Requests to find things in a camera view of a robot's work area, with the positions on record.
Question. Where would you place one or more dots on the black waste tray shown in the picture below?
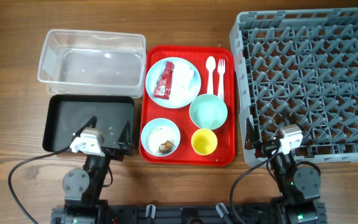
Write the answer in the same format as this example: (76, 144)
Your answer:
(68, 113)

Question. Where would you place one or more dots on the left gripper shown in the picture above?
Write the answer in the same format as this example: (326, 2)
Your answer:
(124, 141)

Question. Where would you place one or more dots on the white napkin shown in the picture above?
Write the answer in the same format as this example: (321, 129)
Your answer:
(182, 76)

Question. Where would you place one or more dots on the yellow plastic cup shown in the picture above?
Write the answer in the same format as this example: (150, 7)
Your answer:
(204, 142)

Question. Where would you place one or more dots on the small light blue bowl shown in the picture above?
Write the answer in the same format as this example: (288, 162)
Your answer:
(155, 123)

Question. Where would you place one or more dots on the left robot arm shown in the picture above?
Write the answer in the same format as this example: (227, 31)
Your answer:
(83, 186)

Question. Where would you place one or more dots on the red serving tray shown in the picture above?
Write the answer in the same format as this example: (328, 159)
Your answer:
(226, 134)

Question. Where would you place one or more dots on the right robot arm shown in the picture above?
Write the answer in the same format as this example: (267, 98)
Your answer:
(298, 182)

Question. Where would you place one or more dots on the white plastic spoon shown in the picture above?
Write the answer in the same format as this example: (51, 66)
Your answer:
(210, 66)

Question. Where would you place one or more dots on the large light blue plate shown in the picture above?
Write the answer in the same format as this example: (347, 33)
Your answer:
(178, 98)

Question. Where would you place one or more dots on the clear plastic bin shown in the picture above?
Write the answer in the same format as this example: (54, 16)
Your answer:
(89, 62)

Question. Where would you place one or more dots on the mint green bowl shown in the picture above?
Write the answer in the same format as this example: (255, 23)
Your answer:
(208, 111)

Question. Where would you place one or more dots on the white rice pile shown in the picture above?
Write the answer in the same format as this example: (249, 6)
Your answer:
(157, 136)

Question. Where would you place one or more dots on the red ketchup packet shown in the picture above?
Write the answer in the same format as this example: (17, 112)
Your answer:
(164, 83)

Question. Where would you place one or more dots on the white plastic fork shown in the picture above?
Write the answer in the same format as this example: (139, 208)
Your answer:
(221, 71)

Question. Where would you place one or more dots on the grey dishwasher rack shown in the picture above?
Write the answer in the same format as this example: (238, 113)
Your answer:
(304, 63)

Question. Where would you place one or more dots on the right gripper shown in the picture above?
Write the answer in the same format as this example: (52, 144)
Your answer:
(265, 146)

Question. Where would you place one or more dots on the brown food scrap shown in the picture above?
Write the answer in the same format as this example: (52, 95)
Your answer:
(166, 147)

